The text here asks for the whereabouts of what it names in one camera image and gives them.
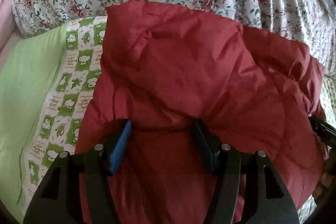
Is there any pink quilt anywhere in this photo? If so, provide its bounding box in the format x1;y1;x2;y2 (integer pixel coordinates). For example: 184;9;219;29
0;0;22;68

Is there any red quilted puffer jacket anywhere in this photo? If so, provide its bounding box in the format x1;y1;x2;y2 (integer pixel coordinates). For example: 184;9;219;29
76;1;325;223

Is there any person's right hand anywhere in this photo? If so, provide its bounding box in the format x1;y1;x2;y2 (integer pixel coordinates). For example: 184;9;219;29
312;172;335;199

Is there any green white patterned blanket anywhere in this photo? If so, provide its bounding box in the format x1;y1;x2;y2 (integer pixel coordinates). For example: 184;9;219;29
0;16;336;224

